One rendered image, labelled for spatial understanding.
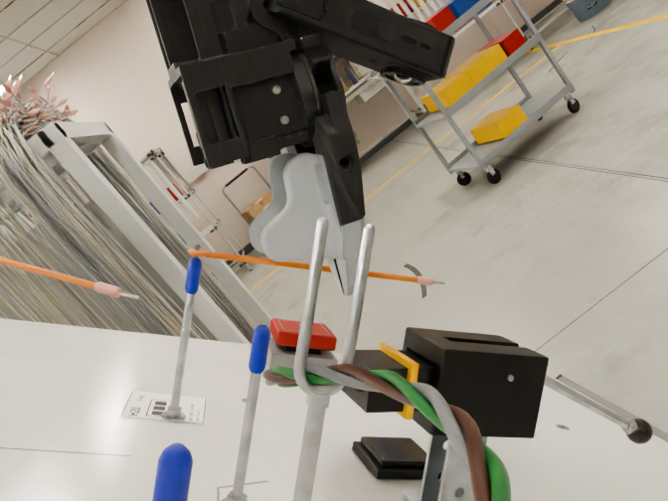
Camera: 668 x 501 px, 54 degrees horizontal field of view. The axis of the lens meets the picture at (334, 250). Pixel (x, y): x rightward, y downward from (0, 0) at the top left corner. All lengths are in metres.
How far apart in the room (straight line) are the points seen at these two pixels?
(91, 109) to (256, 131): 8.35
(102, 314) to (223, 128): 0.75
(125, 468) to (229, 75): 0.20
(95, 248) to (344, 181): 0.69
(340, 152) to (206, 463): 0.18
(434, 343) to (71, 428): 0.21
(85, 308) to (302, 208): 0.73
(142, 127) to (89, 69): 0.91
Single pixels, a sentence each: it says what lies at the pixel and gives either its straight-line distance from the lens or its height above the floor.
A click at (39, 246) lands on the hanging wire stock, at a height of 1.31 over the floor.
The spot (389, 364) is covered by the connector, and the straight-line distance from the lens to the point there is 0.30.
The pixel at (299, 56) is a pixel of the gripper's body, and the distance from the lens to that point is 0.36.
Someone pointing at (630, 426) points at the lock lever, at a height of 1.01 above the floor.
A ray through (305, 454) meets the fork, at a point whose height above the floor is 1.17.
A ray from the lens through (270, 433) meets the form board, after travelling 0.41.
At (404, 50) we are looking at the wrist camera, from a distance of 0.39.
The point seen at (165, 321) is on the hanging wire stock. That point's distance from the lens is 1.02.
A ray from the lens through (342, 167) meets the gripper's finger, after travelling 0.35.
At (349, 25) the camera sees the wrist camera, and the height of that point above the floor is 1.27.
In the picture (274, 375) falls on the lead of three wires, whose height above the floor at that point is 1.19.
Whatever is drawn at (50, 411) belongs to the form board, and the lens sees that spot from 0.42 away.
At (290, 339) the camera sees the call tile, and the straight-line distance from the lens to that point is 0.53.
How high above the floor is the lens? 1.26
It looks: 13 degrees down
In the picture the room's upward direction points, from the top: 39 degrees counter-clockwise
